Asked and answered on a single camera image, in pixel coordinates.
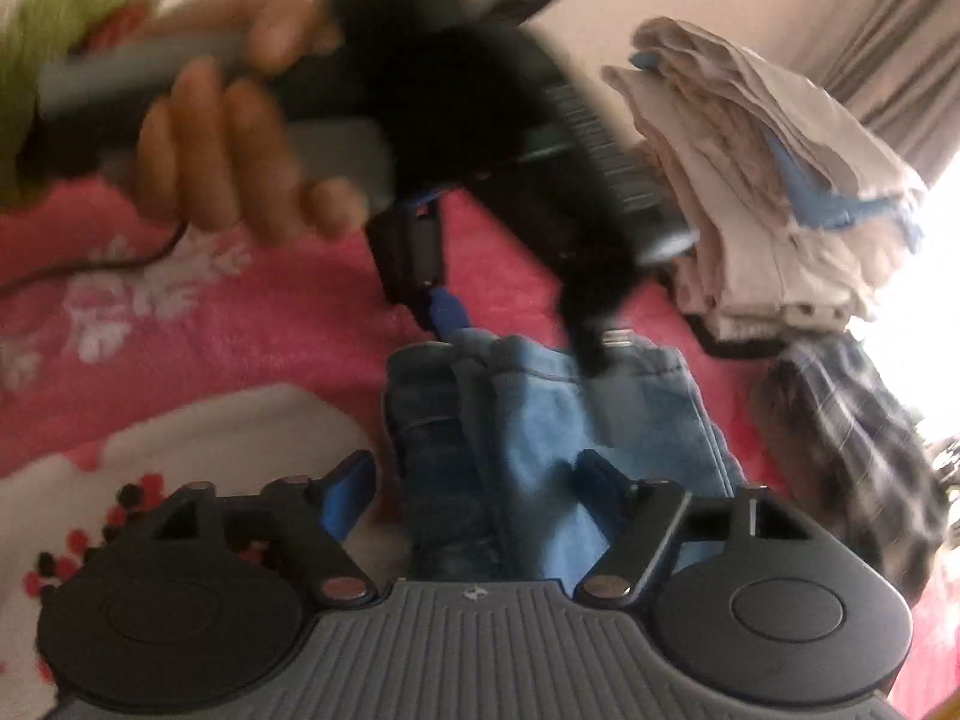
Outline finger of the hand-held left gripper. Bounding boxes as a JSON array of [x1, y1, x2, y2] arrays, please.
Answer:
[[555, 262, 638, 380], [366, 195, 467, 350]]

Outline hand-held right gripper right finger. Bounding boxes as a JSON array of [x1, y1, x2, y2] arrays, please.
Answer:
[[574, 450, 815, 605]]

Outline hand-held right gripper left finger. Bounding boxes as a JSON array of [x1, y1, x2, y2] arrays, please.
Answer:
[[146, 451, 376, 605]]

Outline blue denim jeans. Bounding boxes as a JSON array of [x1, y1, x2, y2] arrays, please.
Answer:
[[384, 330, 747, 582]]

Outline stack of white folded clothes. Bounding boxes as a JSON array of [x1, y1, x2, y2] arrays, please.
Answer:
[[604, 15, 931, 338]]

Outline person's left hand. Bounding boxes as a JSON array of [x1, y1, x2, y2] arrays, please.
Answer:
[[135, 0, 370, 248]]

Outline red floral blanket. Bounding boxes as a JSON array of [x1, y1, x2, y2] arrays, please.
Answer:
[[0, 0, 960, 720]]

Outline grey plaid shirt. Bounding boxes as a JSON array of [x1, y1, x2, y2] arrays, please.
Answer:
[[754, 337, 950, 608]]

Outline beige curtain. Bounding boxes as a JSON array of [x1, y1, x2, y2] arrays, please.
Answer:
[[825, 0, 960, 188]]

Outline black cable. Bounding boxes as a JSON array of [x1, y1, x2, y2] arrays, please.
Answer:
[[0, 221, 188, 293]]

